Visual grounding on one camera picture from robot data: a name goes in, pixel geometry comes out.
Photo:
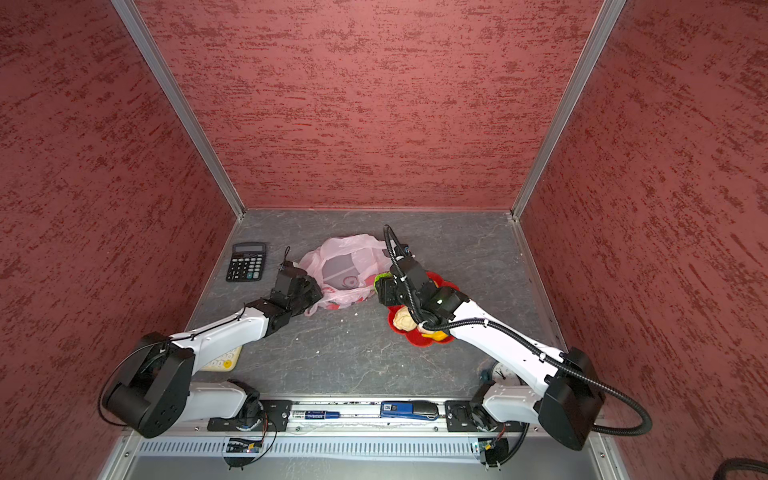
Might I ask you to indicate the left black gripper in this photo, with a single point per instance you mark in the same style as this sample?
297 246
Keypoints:
315 288

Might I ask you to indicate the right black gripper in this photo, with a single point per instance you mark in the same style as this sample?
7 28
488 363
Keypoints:
387 292

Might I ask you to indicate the red flower-shaped plastic bowl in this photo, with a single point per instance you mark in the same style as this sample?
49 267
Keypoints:
413 337

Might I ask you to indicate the pink plastic bag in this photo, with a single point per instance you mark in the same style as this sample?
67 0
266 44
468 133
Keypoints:
345 268

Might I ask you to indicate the fake yellow banana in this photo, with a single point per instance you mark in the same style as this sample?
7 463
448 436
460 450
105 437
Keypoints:
436 336

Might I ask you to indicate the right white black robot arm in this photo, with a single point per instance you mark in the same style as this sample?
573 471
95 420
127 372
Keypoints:
561 391

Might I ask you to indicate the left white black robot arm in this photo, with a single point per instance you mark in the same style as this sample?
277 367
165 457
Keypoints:
154 388

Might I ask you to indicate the black calculator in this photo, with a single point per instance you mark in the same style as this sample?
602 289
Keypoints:
247 262

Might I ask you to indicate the white analog clock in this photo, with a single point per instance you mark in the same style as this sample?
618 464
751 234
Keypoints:
502 375

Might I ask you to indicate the cream yellow calculator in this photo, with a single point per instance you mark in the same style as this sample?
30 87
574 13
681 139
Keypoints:
225 362

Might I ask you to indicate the blue black stapler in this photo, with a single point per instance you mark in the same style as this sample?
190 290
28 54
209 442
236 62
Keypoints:
414 410

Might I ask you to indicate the blue marker pen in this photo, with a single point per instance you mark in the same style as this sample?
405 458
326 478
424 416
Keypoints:
315 415

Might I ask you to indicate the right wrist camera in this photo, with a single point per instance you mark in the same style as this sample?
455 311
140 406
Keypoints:
397 251

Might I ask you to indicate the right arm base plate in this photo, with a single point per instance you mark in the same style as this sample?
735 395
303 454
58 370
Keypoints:
466 416

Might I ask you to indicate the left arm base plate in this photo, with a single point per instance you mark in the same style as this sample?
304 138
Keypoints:
275 413

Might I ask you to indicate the perforated metal front rail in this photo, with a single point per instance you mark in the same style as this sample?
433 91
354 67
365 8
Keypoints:
448 449

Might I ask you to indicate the left aluminium corner post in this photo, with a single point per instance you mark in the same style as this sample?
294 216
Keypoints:
131 18

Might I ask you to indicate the aluminium corner post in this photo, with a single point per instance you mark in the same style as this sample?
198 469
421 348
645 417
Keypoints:
601 30
131 18

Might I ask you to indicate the right aluminium corner post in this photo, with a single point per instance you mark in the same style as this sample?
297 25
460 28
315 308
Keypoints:
601 30

